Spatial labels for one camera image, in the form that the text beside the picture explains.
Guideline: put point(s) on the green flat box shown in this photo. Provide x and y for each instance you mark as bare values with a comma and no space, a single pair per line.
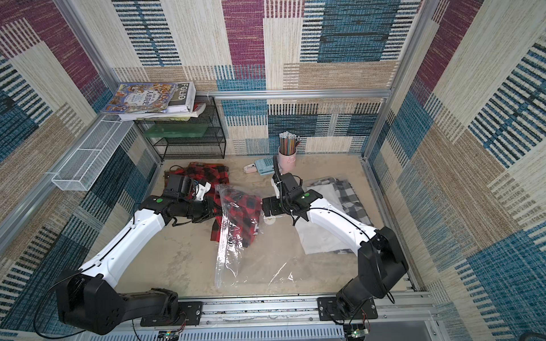
177,130

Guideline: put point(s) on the small white pink eraser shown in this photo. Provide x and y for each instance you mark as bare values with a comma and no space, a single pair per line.
251,168

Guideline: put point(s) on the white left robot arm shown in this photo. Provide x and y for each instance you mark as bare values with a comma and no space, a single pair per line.
87,299

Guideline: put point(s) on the colourful illustrated book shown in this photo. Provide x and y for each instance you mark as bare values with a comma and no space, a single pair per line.
140,97

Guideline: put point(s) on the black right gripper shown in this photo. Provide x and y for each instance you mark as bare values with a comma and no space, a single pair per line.
270,206

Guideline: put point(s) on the white folded shirt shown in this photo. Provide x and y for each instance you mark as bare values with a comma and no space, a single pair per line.
314,238

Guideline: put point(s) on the pink metal pencil bucket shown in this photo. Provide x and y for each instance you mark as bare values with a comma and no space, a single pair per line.
286,162

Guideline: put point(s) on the black folio book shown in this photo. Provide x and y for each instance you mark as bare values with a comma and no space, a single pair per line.
182,106

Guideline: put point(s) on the red black plaid shirt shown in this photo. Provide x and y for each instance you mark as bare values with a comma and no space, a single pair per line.
213,173
242,210

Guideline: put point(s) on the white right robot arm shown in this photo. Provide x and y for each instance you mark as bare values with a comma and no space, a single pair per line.
381,262

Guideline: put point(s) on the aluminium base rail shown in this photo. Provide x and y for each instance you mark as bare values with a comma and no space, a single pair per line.
409,316

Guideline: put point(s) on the clear plastic vacuum bag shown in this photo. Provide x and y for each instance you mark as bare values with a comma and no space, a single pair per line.
275,262

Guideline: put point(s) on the grey white checked shirt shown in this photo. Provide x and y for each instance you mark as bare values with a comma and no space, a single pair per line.
346,195

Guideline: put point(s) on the teal desk calculator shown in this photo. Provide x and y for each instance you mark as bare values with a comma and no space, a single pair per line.
265,166

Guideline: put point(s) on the coloured pencils bundle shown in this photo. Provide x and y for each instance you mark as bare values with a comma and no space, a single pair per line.
288,143

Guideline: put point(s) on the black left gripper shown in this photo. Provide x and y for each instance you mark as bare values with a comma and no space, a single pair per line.
208,211

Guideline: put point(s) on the black wire shelf rack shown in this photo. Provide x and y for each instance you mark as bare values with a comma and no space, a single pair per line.
212,145

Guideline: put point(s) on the white wire mesh basket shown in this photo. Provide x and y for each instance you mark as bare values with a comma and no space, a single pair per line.
88,161

